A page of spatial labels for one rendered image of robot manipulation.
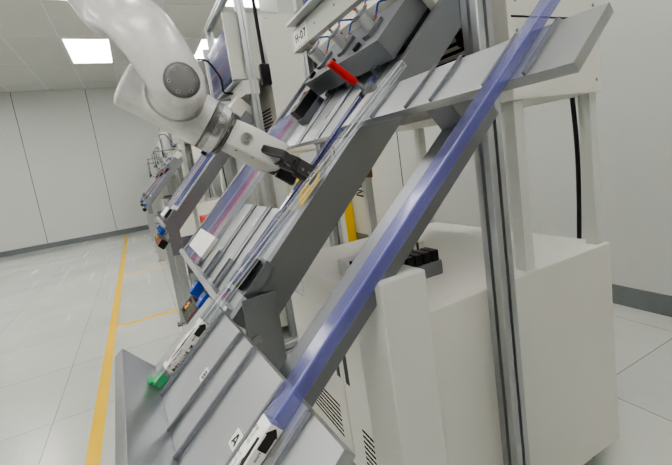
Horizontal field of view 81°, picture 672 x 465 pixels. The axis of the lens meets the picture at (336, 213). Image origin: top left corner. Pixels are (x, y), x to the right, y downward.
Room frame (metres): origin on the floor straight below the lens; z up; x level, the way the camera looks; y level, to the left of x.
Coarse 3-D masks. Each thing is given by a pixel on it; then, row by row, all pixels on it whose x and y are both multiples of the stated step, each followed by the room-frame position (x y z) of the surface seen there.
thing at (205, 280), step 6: (180, 252) 1.13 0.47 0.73; (186, 258) 1.02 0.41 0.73; (192, 264) 0.92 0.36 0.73; (192, 270) 0.89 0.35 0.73; (198, 270) 0.85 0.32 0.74; (198, 276) 0.81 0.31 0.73; (204, 276) 0.80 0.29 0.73; (204, 282) 0.75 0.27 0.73; (210, 282) 0.76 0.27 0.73; (210, 288) 0.70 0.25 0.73; (216, 288) 0.73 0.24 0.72; (210, 294) 0.68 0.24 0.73; (216, 294) 0.65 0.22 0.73; (228, 306) 0.59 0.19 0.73; (228, 312) 0.58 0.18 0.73
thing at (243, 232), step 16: (256, 208) 0.89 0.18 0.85; (272, 208) 0.80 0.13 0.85; (240, 224) 0.90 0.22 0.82; (256, 224) 0.81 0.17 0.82; (288, 224) 0.67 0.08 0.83; (224, 240) 0.93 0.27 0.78; (240, 240) 0.83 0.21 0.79; (256, 240) 0.74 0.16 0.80; (208, 256) 0.95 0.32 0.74; (224, 256) 0.84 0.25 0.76; (240, 256) 0.76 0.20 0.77; (208, 272) 0.84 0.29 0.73; (224, 272) 0.75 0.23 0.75
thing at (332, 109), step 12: (396, 60) 0.79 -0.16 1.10; (384, 72) 0.80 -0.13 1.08; (300, 96) 1.34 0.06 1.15; (324, 96) 1.07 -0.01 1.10; (336, 96) 0.97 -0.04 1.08; (348, 96) 0.89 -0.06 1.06; (324, 108) 0.99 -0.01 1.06; (336, 108) 0.90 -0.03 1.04; (312, 120) 1.00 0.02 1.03; (324, 120) 0.92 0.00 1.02; (336, 120) 0.84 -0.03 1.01; (300, 132) 1.02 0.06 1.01; (312, 132) 0.93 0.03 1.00; (324, 132) 0.86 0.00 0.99; (288, 144) 1.04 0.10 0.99; (300, 144) 0.96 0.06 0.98
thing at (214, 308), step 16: (400, 64) 0.57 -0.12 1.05; (384, 80) 0.56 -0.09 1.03; (368, 112) 0.54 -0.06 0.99; (352, 128) 0.53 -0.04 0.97; (336, 144) 0.51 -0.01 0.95; (320, 176) 0.50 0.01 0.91; (304, 192) 0.49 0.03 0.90; (288, 208) 0.48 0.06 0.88; (272, 224) 0.47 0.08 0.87; (272, 240) 0.46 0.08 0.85; (256, 256) 0.45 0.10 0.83; (240, 272) 0.44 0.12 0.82; (224, 288) 0.44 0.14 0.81; (224, 304) 0.43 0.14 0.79; (208, 320) 0.42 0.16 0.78; (160, 368) 0.40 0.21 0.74; (160, 384) 0.39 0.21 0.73
